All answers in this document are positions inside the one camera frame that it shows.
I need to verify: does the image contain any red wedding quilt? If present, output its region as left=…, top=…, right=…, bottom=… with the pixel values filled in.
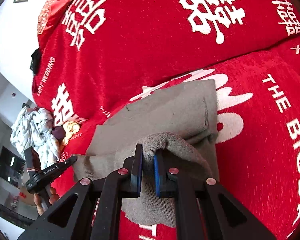
left=32, top=0, right=300, bottom=124

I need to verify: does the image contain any white patterned cloth pile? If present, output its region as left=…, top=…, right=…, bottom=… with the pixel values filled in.
left=10, top=107, right=60, bottom=169

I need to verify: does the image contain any grey knit sweater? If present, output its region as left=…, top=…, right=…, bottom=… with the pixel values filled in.
left=73, top=79, right=219, bottom=228

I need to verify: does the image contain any red wedding bed blanket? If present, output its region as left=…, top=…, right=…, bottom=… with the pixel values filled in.
left=50, top=33, right=300, bottom=240

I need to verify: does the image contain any person left hand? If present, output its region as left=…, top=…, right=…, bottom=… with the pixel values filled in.
left=33, top=187, right=60, bottom=216

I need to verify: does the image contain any black object beside quilt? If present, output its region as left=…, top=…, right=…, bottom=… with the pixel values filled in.
left=30, top=48, right=42, bottom=76

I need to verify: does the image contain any yellow orange cloth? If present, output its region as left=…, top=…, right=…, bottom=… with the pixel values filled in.
left=59, top=121, right=81, bottom=152

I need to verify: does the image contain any red embroidered pillow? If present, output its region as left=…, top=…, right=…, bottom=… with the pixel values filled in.
left=37, top=0, right=77, bottom=51

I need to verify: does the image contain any dark purple cloth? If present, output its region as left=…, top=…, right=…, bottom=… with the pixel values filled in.
left=51, top=126, right=66, bottom=142

